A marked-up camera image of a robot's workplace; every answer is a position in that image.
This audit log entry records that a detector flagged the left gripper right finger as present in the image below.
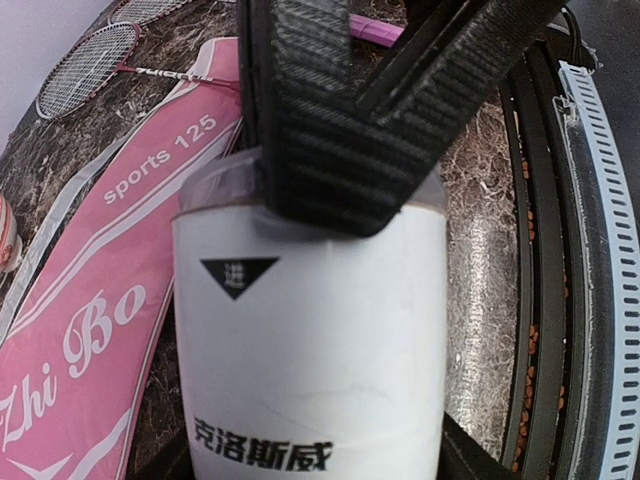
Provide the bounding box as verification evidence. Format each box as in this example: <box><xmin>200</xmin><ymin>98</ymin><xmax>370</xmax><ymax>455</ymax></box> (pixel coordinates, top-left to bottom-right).
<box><xmin>437</xmin><ymin>414</ymin><xmax>515</xmax><ymax>480</ymax></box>

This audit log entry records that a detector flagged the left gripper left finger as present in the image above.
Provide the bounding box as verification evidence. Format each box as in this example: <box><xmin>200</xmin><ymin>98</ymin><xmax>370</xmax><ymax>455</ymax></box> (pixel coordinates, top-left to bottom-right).
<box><xmin>142</xmin><ymin>435</ymin><xmax>193</xmax><ymax>480</ymax></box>

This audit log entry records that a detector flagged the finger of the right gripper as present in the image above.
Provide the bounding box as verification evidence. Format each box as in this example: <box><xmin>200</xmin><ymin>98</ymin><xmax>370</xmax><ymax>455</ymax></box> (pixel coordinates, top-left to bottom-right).
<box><xmin>237</xmin><ymin>0</ymin><xmax>562</xmax><ymax>237</ymax></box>

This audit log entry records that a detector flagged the clear plastic tube lid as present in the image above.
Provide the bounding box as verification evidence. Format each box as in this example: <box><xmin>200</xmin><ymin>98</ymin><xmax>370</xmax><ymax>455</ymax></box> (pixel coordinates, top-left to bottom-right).
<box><xmin>178</xmin><ymin>147</ymin><xmax>449</xmax><ymax>216</ymax></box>

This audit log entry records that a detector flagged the white shuttlecock tube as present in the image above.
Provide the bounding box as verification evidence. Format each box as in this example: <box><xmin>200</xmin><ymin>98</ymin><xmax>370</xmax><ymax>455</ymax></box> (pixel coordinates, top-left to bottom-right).
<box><xmin>173</xmin><ymin>204</ymin><xmax>447</xmax><ymax>479</ymax></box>

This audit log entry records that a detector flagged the right red badminton racket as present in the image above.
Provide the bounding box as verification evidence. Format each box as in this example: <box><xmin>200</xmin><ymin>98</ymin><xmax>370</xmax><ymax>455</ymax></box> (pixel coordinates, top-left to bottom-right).
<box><xmin>107</xmin><ymin>0</ymin><xmax>406</xmax><ymax>49</ymax></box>

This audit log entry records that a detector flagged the red badminton racket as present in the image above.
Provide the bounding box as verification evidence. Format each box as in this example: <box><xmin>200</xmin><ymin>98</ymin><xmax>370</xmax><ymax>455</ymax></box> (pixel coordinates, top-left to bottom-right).
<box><xmin>35</xmin><ymin>22</ymin><xmax>240</xmax><ymax>120</ymax></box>
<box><xmin>107</xmin><ymin>0</ymin><xmax>406</xmax><ymax>49</ymax></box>

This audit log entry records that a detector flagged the left red badminton racket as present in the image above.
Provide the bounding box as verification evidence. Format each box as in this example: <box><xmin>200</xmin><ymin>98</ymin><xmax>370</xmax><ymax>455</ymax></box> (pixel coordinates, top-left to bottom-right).
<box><xmin>35</xmin><ymin>22</ymin><xmax>240</xmax><ymax>120</ymax></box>

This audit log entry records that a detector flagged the pink racket bag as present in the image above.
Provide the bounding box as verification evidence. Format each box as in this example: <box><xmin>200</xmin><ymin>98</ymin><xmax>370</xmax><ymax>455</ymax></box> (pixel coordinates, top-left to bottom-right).
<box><xmin>1</xmin><ymin>37</ymin><xmax>241</xmax><ymax>479</ymax></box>

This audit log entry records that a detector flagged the red white patterned bowl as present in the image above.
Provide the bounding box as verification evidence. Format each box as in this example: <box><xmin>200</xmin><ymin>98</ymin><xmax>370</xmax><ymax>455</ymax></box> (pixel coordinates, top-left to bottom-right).
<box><xmin>0</xmin><ymin>196</ymin><xmax>23</xmax><ymax>274</ymax></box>

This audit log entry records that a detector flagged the white cable tray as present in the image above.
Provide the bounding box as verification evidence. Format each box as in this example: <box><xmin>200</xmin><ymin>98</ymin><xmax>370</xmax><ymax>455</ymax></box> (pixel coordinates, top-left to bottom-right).
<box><xmin>554</xmin><ymin>61</ymin><xmax>639</xmax><ymax>479</ymax></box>

